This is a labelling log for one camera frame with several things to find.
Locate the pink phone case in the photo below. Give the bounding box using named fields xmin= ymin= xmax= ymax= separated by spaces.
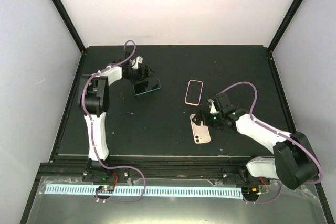
xmin=184 ymin=79 xmax=204 ymax=106

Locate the teal edged smartphone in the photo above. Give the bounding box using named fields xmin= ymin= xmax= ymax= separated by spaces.
xmin=133 ymin=78 xmax=162 ymax=95

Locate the beige phone case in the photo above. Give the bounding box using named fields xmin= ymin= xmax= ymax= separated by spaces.
xmin=190 ymin=114 xmax=211 ymax=144

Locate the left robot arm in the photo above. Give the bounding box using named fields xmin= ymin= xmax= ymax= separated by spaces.
xmin=78 ymin=56 xmax=153 ymax=182

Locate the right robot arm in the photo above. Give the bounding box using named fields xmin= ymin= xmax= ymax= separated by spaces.
xmin=190 ymin=93 xmax=320 ymax=190

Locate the left small circuit board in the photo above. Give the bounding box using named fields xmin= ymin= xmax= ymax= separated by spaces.
xmin=96 ymin=185 xmax=115 ymax=194

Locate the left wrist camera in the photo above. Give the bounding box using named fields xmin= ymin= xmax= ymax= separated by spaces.
xmin=130 ymin=56 xmax=143 ymax=69

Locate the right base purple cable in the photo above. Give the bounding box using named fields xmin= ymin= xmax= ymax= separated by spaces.
xmin=243 ymin=184 xmax=284 ymax=206

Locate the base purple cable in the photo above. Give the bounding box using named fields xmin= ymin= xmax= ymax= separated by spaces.
xmin=243 ymin=184 xmax=284 ymax=206
xmin=94 ymin=171 xmax=146 ymax=206

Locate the black aluminium front rail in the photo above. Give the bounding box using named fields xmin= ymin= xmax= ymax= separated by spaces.
xmin=36 ymin=154 xmax=318 ymax=183

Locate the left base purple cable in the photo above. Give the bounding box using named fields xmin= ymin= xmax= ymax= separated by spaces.
xmin=94 ymin=171 xmax=146 ymax=206

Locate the left black frame post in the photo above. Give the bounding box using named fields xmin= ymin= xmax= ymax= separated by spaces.
xmin=51 ymin=0 xmax=86 ymax=53

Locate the black frame post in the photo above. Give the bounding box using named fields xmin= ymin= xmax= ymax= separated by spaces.
xmin=268 ymin=0 xmax=303 ymax=52
xmin=51 ymin=0 xmax=86 ymax=53

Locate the white slotted cable duct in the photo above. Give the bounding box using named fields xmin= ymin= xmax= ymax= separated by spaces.
xmin=44 ymin=184 xmax=243 ymax=199

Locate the right black frame post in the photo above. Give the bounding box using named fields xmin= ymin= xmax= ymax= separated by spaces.
xmin=268 ymin=0 xmax=303 ymax=52

